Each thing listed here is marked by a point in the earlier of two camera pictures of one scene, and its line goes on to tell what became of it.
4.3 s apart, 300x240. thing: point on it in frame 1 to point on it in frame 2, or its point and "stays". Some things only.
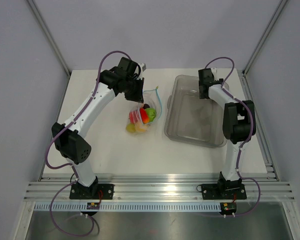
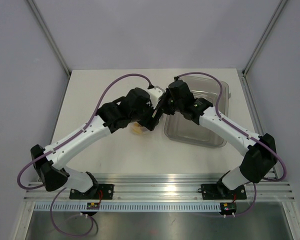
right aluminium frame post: [275, 16] stays
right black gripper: [202, 97] to [167, 95]
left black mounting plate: [97, 191] stays
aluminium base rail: [158, 187] stays
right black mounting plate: [223, 191] stays
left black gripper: [138, 96] to [149, 122]
